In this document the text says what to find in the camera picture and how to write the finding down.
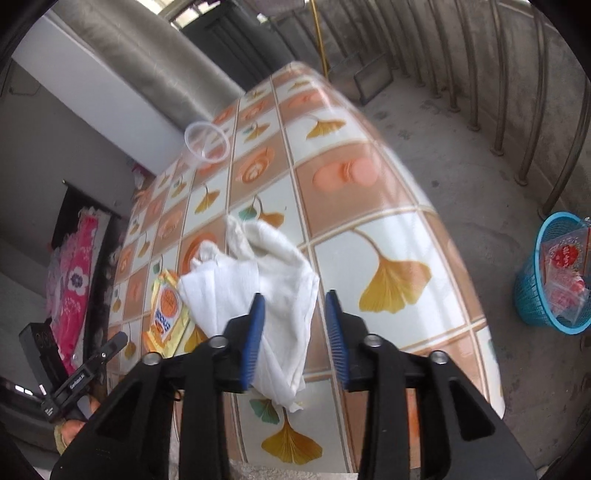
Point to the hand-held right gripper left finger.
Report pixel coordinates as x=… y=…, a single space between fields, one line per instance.
x=253 y=346

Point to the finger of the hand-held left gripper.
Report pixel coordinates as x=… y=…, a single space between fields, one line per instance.
x=111 y=348

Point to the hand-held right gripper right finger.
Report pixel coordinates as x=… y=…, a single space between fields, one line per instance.
x=336 y=341

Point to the yellow orange packet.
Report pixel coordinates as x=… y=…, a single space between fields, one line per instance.
x=166 y=314

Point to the white paper towel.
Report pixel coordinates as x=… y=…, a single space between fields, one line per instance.
x=277 y=277

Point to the blue mesh wastebasket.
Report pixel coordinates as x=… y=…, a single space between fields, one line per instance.
x=531 y=295

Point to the person's left hand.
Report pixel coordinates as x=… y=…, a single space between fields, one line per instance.
x=71 y=431

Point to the pink floral blanket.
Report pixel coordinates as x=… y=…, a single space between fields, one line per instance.
x=78 y=281

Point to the ginkgo print tablecloth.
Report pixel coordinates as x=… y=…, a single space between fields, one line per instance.
x=392 y=198

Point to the clear plastic cup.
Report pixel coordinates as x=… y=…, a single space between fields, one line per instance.
x=198 y=154

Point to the metal dustpan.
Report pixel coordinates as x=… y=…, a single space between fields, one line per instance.
x=374 y=76

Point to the metal balcony railing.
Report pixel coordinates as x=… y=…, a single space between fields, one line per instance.
x=565 y=168

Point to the grey curtain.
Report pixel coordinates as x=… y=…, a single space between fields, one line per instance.
x=152 y=60

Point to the dark grey door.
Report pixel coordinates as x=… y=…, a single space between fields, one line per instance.
x=231 y=41

